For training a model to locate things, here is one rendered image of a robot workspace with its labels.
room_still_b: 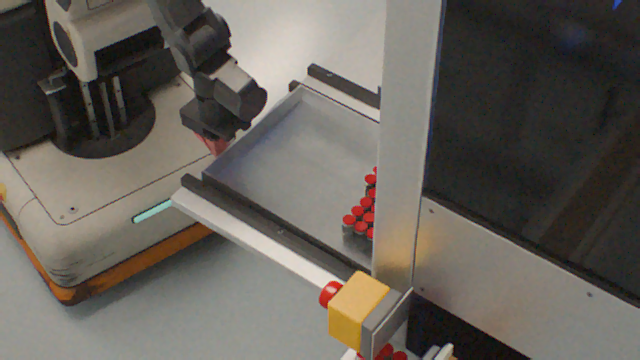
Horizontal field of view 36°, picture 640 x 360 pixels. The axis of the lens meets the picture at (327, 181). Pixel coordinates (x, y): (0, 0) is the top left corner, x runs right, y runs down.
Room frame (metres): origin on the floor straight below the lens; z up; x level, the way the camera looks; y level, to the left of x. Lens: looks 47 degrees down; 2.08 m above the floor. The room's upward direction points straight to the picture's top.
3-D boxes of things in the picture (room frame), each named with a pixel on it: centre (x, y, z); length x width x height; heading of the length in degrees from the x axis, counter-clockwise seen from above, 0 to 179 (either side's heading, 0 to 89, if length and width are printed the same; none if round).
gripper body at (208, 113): (1.15, 0.18, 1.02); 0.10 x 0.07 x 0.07; 54
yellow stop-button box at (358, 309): (0.76, -0.05, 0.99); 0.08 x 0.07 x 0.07; 54
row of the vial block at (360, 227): (1.03, -0.10, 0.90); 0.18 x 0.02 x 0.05; 143
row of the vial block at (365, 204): (1.05, -0.08, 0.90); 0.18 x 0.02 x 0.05; 143
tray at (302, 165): (1.10, -0.01, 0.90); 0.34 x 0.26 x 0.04; 53
